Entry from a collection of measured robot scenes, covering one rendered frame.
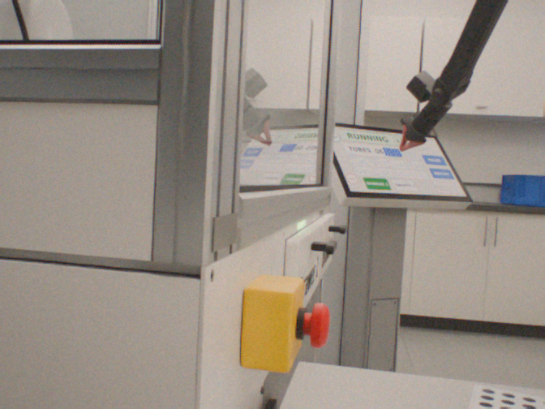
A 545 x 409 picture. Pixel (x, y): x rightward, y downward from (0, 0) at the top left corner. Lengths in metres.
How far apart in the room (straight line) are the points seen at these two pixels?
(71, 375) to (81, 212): 0.12
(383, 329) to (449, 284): 2.05
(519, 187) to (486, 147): 0.63
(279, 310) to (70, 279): 0.17
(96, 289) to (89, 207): 0.06
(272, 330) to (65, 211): 0.20
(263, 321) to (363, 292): 1.36
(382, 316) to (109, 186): 1.55
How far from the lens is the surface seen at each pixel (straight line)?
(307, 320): 0.48
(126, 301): 0.38
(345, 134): 1.76
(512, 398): 0.61
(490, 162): 4.58
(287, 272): 0.67
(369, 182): 1.65
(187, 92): 0.36
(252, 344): 0.47
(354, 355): 1.88
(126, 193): 0.37
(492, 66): 4.29
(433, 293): 3.88
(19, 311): 0.42
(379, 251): 1.80
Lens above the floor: 1.01
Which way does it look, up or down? 3 degrees down
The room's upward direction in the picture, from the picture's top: 3 degrees clockwise
